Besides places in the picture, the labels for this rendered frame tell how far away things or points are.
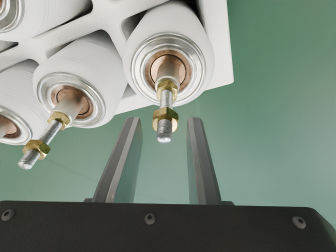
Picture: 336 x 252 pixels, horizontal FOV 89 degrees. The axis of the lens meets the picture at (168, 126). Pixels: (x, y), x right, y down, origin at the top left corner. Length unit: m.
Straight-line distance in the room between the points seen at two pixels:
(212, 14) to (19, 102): 0.26
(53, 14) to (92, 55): 0.05
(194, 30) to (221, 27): 0.08
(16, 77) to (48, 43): 0.07
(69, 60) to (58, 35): 0.08
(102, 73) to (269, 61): 0.40
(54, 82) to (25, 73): 0.11
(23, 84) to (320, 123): 0.74
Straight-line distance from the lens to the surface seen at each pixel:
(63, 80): 0.22
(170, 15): 0.18
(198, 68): 0.18
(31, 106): 0.29
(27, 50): 0.32
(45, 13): 0.21
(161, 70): 0.16
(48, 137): 0.19
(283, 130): 0.68
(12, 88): 0.30
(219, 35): 0.25
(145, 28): 0.17
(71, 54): 0.23
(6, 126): 0.31
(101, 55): 0.24
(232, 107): 0.54
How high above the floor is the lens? 0.42
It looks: 48 degrees down
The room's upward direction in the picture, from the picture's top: 178 degrees counter-clockwise
